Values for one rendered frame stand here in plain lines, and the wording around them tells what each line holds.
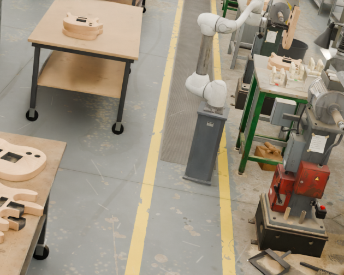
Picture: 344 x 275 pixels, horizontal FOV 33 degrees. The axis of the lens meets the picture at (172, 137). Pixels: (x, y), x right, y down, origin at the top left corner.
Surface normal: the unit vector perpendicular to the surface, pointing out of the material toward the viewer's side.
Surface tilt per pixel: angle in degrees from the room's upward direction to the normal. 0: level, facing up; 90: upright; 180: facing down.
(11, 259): 0
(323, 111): 93
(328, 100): 84
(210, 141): 90
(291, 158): 90
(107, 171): 0
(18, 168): 0
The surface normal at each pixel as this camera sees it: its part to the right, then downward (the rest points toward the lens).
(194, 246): 0.18, -0.88
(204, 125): -0.18, 0.40
